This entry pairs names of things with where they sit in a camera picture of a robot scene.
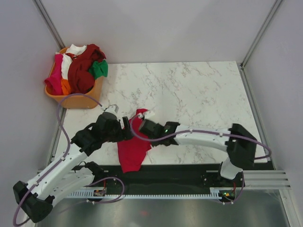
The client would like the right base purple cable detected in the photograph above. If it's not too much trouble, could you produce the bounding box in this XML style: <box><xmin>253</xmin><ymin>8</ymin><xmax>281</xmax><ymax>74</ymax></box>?
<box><xmin>216</xmin><ymin>171</ymin><xmax>245</xmax><ymax>206</ymax></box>

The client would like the white cable duct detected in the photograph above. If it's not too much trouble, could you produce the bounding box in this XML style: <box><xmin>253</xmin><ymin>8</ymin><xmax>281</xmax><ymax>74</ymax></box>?
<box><xmin>66</xmin><ymin>188</ymin><xmax>234</xmax><ymax>200</ymax></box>

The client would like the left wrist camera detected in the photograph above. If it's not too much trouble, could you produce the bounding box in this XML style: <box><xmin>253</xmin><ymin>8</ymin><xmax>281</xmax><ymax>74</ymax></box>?
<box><xmin>104</xmin><ymin>104</ymin><xmax>119</xmax><ymax>115</ymax></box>

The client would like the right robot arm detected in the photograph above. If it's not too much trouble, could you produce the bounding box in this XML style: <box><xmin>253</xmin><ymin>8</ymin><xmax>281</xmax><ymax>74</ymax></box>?
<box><xmin>139</xmin><ymin>120</ymin><xmax>257</xmax><ymax>186</ymax></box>

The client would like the dark red t shirt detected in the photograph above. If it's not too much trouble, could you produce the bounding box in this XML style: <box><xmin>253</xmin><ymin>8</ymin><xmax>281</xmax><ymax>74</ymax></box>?
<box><xmin>68</xmin><ymin>44</ymin><xmax>106</xmax><ymax>94</ymax></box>

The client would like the orange t shirt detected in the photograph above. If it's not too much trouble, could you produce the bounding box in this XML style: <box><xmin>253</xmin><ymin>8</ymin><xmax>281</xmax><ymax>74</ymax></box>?
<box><xmin>61</xmin><ymin>78</ymin><xmax>71</xmax><ymax>96</ymax></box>

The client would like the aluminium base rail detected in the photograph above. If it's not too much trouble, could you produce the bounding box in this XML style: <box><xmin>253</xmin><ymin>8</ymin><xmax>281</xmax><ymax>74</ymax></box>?
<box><xmin>36</xmin><ymin>169</ymin><xmax>292</xmax><ymax>190</ymax></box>

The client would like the green t shirt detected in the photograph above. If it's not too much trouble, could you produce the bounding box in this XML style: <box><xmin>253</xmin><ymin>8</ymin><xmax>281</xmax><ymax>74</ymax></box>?
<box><xmin>89</xmin><ymin>60</ymin><xmax>108</xmax><ymax>80</ymax></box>

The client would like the magenta pink t shirt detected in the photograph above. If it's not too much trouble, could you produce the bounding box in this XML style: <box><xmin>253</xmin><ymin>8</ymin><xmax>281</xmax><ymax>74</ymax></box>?
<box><xmin>44</xmin><ymin>53</ymin><xmax>63</xmax><ymax>96</ymax></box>

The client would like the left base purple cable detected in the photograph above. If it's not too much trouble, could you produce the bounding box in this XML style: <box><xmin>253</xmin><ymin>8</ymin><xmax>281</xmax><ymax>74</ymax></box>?
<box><xmin>86</xmin><ymin>176</ymin><xmax>125</xmax><ymax>204</ymax></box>

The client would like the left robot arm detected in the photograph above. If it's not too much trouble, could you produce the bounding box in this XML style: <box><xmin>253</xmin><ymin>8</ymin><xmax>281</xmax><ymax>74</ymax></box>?
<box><xmin>13</xmin><ymin>109</ymin><xmax>133</xmax><ymax>223</ymax></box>

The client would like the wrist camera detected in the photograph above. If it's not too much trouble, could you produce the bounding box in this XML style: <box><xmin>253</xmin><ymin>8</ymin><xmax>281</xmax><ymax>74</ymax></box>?
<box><xmin>138</xmin><ymin>110</ymin><xmax>155</xmax><ymax>121</ymax></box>
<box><xmin>104</xmin><ymin>104</ymin><xmax>119</xmax><ymax>115</ymax></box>

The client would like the white t shirt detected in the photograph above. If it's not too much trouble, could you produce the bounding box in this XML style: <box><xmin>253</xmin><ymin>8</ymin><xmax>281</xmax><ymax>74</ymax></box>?
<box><xmin>56</xmin><ymin>44</ymin><xmax>87</xmax><ymax>80</ymax></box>

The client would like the aluminium frame post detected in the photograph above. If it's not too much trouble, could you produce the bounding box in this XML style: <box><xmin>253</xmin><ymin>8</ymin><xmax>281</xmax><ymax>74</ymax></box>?
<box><xmin>32</xmin><ymin>0</ymin><xmax>65</xmax><ymax>49</ymax></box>
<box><xmin>240</xmin><ymin>0</ymin><xmax>285</xmax><ymax>69</ymax></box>

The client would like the orange laundry basket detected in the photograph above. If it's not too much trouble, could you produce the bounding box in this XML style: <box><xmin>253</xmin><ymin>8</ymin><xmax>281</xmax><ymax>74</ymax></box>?
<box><xmin>45</xmin><ymin>47</ymin><xmax>105</xmax><ymax>109</ymax></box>

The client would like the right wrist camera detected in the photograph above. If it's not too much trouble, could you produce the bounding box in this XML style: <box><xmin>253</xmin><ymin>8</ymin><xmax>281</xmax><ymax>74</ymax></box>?
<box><xmin>138</xmin><ymin>110</ymin><xmax>155</xmax><ymax>121</ymax></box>

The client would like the right aluminium frame post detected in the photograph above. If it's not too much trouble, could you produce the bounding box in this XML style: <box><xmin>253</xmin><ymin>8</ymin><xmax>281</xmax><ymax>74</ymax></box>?
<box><xmin>240</xmin><ymin>0</ymin><xmax>285</xmax><ymax>69</ymax></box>

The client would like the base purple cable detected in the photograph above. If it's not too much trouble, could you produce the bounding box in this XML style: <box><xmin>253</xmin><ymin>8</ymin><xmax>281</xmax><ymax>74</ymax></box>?
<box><xmin>216</xmin><ymin>171</ymin><xmax>245</xmax><ymax>206</ymax></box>
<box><xmin>86</xmin><ymin>176</ymin><xmax>125</xmax><ymax>204</ymax></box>

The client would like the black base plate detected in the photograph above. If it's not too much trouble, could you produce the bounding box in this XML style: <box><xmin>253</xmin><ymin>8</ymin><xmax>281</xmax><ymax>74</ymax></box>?
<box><xmin>92</xmin><ymin>164</ymin><xmax>245</xmax><ymax>195</ymax></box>

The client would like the left aluminium frame post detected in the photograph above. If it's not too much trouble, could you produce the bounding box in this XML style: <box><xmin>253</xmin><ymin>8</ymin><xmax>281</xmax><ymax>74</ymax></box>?
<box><xmin>32</xmin><ymin>0</ymin><xmax>65</xmax><ymax>49</ymax></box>

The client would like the crimson pink t shirt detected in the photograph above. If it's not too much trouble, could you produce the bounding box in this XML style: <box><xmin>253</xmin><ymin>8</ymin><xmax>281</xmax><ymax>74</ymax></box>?
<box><xmin>117</xmin><ymin>108</ymin><xmax>152</xmax><ymax>174</ymax></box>

